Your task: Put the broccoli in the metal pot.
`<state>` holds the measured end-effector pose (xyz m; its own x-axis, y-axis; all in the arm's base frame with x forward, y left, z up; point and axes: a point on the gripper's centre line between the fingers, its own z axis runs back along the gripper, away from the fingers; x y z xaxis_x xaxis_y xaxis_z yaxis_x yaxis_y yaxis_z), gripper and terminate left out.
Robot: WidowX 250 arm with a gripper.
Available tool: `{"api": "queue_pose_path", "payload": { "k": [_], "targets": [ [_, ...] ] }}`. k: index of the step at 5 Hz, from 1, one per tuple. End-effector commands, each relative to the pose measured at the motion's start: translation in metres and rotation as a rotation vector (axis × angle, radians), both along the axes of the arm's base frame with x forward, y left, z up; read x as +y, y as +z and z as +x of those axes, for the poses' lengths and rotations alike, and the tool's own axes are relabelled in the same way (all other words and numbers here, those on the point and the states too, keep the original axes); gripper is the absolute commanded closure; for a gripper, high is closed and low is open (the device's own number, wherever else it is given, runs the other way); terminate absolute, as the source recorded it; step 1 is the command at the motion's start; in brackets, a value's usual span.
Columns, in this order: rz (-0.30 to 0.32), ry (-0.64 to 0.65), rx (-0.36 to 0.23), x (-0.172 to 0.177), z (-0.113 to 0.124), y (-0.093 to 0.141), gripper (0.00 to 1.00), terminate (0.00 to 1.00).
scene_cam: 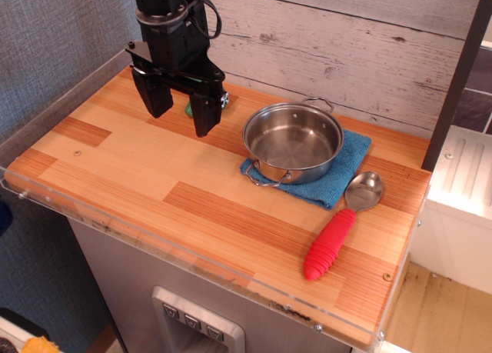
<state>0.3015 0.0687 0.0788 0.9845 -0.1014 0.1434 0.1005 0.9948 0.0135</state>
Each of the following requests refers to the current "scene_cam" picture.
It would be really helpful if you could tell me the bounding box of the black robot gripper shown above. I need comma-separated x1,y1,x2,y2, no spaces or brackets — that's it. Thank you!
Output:
126,1,224,138

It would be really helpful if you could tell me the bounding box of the green plastic broccoli toy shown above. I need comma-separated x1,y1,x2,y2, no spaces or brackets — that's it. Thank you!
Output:
184,93,231,118

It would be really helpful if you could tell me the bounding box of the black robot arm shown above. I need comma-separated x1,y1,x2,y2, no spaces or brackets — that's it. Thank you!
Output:
125,0,228,138

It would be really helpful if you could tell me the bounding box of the stainless steel pot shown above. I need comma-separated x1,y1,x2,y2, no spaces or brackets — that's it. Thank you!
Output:
242,97,344,187

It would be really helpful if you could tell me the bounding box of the blue folded cloth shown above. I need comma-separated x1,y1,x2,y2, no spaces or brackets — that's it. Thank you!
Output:
239,128,373,211

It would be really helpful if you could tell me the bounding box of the grey toy fridge cabinet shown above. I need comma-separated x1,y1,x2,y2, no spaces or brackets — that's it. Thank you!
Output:
69,220,352,352

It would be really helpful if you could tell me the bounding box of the clear acrylic edge guard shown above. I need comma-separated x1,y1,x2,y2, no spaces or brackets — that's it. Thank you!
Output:
5,158,430,351

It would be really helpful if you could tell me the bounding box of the silver dispenser panel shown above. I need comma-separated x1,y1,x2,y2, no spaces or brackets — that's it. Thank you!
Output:
152,286,246,352

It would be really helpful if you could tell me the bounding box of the yellow object bottom left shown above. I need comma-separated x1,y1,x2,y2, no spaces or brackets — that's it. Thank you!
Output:
21,337,61,353

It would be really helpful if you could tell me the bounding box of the white toy sink unit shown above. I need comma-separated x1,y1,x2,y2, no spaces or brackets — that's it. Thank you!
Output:
410,126,491,293

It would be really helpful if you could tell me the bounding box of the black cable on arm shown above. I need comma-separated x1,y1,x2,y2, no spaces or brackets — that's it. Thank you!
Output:
190,0,223,40

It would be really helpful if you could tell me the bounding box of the red handled metal spoon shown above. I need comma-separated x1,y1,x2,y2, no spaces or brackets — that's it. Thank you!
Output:
303,172,384,281

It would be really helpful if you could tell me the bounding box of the dark right wooden post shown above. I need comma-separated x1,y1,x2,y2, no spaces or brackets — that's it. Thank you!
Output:
421,0,491,172

